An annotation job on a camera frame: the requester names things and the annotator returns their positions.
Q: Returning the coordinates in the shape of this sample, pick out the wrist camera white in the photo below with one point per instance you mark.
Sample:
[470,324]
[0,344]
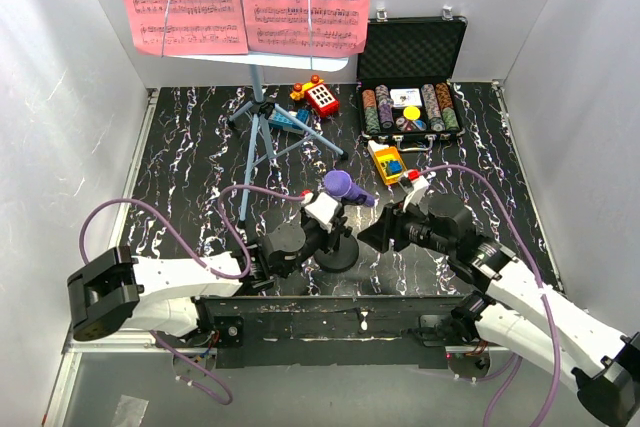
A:
[415,186]
[322,208]

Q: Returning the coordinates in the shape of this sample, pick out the yellow round chip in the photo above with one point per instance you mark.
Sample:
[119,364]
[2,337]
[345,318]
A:
[412,113]

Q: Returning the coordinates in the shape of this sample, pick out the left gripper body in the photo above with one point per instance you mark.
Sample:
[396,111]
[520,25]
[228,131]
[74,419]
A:
[322,241]

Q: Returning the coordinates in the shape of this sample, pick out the orange yellow toy piece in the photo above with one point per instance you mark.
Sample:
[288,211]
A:
[299,90]

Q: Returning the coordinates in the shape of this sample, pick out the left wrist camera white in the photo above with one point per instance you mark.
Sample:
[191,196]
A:
[322,208]

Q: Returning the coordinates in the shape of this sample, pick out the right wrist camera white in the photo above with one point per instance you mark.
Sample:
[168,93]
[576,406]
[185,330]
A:
[415,186]

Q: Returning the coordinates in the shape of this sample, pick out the yellow toy bin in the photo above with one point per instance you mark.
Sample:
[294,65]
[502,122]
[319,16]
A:
[387,161]

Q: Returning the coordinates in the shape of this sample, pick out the red toy brick block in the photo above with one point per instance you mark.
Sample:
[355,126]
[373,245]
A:
[322,100]

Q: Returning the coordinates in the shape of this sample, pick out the white card deck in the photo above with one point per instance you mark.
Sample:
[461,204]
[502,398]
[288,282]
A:
[404,97]

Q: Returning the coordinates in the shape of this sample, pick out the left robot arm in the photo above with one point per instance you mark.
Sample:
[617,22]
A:
[118,290]

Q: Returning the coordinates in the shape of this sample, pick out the purple toy microphone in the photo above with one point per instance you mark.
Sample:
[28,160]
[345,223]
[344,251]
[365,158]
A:
[339,184]

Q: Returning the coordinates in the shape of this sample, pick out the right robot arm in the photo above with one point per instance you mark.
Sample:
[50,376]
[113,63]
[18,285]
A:
[508,308]

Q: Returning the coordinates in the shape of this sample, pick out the light blue music stand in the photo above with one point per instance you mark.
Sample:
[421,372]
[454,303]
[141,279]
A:
[260,109]

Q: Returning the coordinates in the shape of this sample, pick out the blue toy brick block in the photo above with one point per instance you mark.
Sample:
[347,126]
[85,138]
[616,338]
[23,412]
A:
[284,123]

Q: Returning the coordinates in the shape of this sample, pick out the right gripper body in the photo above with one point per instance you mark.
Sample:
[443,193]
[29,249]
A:
[410,227]

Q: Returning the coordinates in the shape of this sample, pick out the black poker chip case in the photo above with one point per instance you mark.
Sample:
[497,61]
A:
[411,52]

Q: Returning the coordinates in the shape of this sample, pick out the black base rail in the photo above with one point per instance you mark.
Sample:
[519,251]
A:
[326,331]

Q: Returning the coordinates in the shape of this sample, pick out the black microphone stand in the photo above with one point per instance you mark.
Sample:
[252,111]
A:
[340,252]

